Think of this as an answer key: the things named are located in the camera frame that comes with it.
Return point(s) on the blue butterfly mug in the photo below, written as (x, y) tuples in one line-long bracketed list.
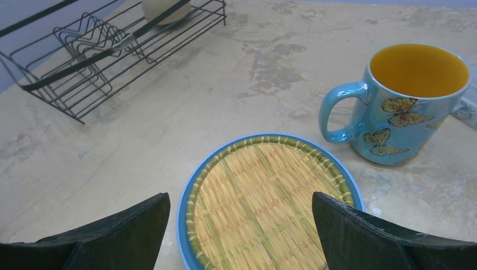
[(406, 92)]

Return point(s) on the black wire dish rack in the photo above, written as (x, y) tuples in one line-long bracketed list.
[(76, 67)]

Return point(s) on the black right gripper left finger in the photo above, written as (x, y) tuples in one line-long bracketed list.
[(129, 239)]

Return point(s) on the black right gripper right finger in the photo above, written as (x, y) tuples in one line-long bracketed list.
[(353, 239)]

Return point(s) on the white ceramic bowl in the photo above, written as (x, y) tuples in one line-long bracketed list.
[(154, 8)]

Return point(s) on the blue plate with bamboo pattern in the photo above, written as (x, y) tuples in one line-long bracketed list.
[(248, 205)]

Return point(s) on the clear plastic screw box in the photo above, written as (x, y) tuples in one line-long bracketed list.
[(465, 110)]

